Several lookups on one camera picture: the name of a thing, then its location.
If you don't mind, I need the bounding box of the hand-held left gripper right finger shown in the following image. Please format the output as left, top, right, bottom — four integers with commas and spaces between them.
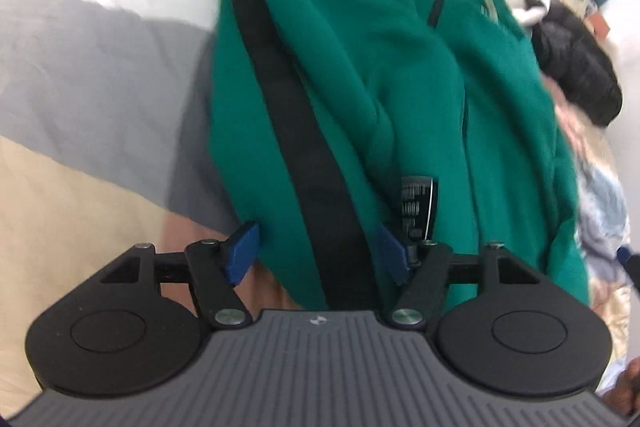
377, 223, 547, 331

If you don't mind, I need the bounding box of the person's right hand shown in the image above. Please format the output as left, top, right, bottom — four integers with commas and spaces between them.
612, 356, 640, 414

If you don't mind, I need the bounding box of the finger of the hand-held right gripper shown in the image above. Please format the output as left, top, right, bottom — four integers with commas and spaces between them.
617, 247, 640, 296

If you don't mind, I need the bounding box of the patchwork quilt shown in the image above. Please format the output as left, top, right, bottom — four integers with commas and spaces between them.
0, 0, 640, 408

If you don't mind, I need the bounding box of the green hoodie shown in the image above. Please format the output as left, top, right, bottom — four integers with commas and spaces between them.
97, 0, 592, 314

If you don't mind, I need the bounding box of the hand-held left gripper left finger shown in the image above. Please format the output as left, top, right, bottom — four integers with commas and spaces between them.
97, 221, 261, 331

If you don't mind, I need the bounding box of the black puffer jacket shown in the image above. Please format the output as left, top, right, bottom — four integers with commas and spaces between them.
531, 2, 624, 128

